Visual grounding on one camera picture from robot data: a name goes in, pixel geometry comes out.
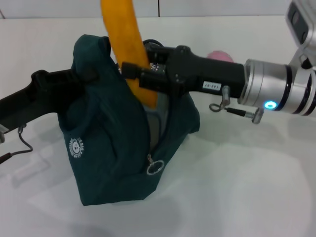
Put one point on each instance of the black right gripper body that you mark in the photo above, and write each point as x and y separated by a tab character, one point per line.
209	74

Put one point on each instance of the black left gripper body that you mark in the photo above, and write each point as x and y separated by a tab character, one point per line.
37	98

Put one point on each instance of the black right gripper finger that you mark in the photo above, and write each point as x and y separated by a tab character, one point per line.
153	79
159	54

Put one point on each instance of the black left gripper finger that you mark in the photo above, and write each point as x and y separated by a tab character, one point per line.
87	74

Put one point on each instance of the pink toy peach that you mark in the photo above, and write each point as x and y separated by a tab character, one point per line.
219	56

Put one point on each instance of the yellow toy banana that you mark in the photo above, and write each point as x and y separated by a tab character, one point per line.
123	37

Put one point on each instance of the dark teal insulated lunch bag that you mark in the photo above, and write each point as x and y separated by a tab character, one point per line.
103	148

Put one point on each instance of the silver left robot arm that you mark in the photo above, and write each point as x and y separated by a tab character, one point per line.
2	134

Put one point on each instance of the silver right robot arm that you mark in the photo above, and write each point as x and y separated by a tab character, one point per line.
271	84

